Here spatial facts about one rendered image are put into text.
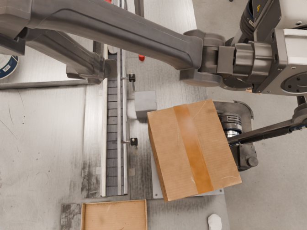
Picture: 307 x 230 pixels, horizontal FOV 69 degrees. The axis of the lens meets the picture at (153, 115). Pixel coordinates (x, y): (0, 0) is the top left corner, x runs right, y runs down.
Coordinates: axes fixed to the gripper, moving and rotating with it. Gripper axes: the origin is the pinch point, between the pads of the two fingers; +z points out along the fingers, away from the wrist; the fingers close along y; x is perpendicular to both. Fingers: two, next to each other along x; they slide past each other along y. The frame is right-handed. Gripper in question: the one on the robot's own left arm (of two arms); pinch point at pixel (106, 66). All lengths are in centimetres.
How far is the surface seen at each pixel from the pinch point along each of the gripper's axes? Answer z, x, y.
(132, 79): 7.2, 6.8, -9.6
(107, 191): -16, 48, 2
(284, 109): 93, 55, -138
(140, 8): 27.8, -24.4, -14.8
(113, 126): 1.7, 27.0, 0.2
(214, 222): -24, 60, -40
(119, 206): -17, 56, -2
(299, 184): 52, 103, -132
